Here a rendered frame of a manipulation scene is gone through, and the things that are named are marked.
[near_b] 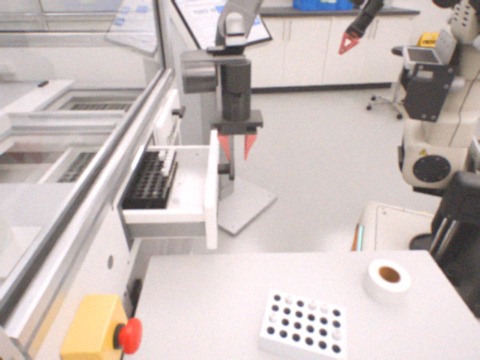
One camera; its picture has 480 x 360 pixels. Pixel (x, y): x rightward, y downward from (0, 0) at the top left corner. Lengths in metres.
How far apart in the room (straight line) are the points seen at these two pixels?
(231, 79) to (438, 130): 0.72
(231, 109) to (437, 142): 0.72
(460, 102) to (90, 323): 1.05
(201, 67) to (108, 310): 0.39
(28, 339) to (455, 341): 0.59
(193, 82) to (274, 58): 3.21
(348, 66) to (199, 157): 3.46
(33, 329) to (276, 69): 3.59
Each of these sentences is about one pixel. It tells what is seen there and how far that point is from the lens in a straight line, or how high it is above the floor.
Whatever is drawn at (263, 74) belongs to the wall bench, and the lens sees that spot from 3.75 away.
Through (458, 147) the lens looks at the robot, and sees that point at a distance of 1.12.
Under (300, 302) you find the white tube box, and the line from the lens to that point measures 0.55.
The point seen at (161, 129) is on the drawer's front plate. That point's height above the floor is 0.92.
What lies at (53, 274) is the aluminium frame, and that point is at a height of 0.99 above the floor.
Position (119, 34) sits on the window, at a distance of 0.66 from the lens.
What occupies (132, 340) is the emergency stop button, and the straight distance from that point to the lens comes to 0.42.
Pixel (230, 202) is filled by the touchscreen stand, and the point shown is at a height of 0.04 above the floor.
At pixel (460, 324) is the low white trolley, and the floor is 0.76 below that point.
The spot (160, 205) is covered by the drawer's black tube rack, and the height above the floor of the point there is 0.87.
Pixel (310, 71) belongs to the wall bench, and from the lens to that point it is 3.91.
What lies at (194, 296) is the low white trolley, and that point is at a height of 0.76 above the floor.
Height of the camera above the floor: 1.25
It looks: 33 degrees down
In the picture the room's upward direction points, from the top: straight up
